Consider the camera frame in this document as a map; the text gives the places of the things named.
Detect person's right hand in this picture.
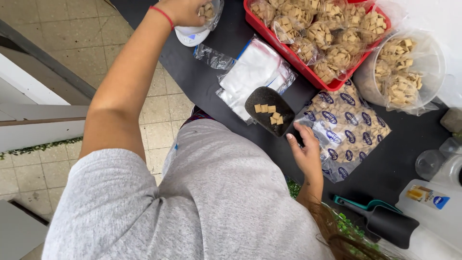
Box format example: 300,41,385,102
286,122,323,182

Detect person's left hand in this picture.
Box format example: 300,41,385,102
154,0,214,28

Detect small clear bag of cereal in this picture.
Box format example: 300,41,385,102
197,0,225,32

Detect black plastic scoop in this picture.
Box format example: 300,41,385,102
244,86,305,147

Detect white kitchen scale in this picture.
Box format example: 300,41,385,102
174,25,212,48

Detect empty small clear bag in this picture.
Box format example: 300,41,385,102
193,43,236,71

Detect pack of clear plastic bags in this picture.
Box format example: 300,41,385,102
215,35,298,125

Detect red plastic tray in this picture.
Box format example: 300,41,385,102
243,0,392,92

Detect person's patterned shorts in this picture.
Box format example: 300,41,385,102
180,105,216,129

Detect pile of filled cereal bags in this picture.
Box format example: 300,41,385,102
249,0,388,85

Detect loose cereal squares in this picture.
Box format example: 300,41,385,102
254,104,284,126

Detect large printed cereal bag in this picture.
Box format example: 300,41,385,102
293,80,392,184

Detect person's grey shirt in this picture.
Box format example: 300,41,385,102
41,118,336,260

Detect white wooden furniture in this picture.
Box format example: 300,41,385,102
0,52,89,153

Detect clear tub with cereal bags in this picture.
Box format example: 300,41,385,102
353,30,447,117

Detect green garland strip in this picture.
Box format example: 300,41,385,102
0,136,84,160

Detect teal plastic scoop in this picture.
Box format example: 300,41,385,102
333,195,403,215

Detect green artificial foliage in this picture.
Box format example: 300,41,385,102
287,179,383,259

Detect grey stone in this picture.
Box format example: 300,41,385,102
440,107,462,133

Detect clear plastic cup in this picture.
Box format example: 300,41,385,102
415,149,447,181

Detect large black scoop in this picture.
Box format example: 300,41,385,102
366,205,420,250

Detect grey cabinet corner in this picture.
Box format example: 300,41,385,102
0,200,50,260

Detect clear plastic bottle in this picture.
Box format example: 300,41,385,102
430,136,462,190

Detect white labelled plastic container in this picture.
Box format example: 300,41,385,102
375,178,462,260

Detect red string bracelet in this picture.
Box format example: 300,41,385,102
149,5,175,32

